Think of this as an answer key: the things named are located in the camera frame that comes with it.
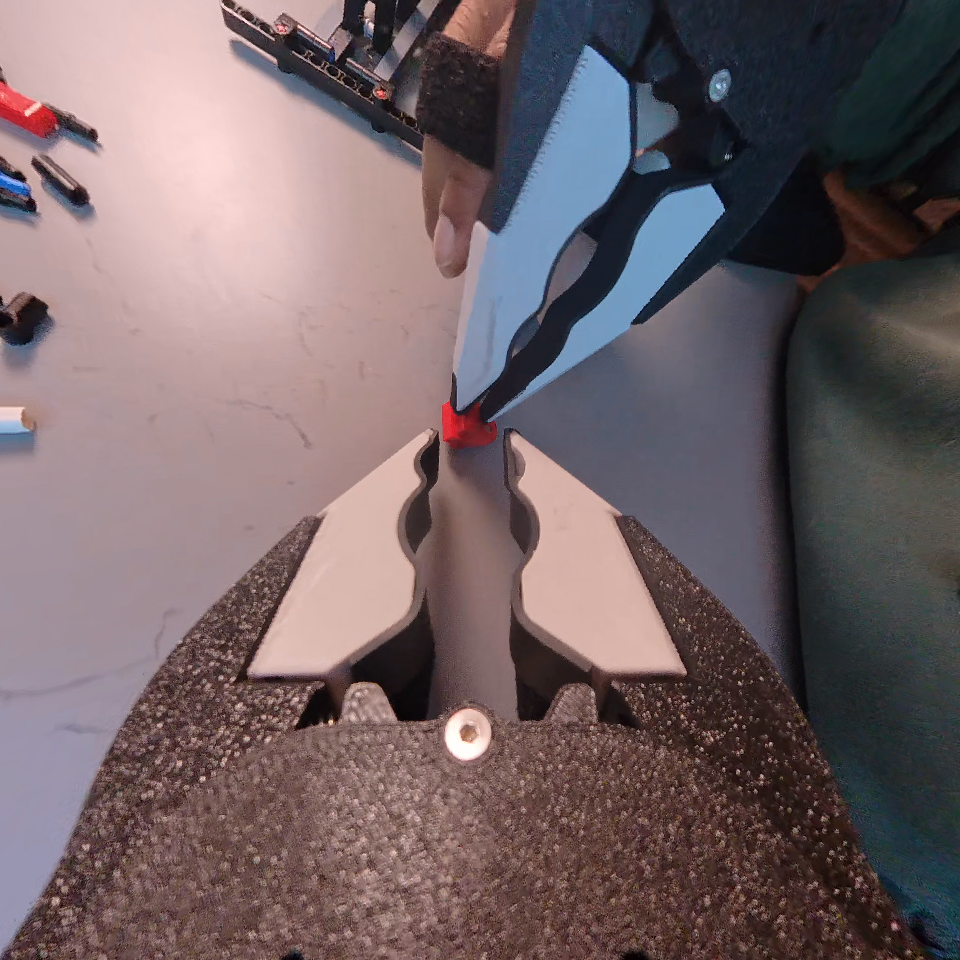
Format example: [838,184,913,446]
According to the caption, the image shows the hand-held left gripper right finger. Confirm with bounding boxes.
[503,428,688,681]

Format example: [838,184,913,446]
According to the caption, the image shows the red rounded plate with hole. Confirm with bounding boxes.
[440,400,499,450]

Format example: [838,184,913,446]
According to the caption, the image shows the black angle connector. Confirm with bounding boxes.
[0,291,51,347]

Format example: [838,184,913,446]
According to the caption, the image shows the black and blue pins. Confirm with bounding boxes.
[0,155,39,216]

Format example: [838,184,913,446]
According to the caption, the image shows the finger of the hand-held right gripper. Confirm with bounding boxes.
[451,45,639,414]
[479,189,728,422]

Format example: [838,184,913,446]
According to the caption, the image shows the black connector pin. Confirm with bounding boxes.
[44,104,101,144]

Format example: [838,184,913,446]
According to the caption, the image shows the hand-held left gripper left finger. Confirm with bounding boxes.
[245,428,441,684]

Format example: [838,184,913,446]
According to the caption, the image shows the grey desk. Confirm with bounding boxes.
[0,0,826,960]

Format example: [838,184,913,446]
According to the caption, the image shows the black tube connector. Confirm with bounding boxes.
[30,154,92,206]

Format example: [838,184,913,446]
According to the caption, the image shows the brick vehicle model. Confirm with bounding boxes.
[220,0,429,152]

